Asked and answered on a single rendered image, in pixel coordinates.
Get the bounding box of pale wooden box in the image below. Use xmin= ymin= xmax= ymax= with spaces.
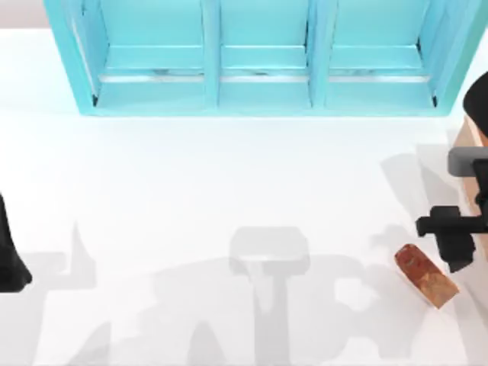
xmin=452 ymin=113 xmax=488 ymax=226

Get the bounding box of brown bread loaf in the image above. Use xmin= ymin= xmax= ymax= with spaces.
xmin=393 ymin=243 xmax=461 ymax=310

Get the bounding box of pale grey rounded box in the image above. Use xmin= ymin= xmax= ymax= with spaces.
xmin=447 ymin=146 xmax=488 ymax=178

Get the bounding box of light blue rack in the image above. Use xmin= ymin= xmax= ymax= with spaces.
xmin=42 ymin=0 xmax=488 ymax=118

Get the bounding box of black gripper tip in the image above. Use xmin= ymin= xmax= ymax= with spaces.
xmin=0 ymin=193 xmax=34 ymax=294

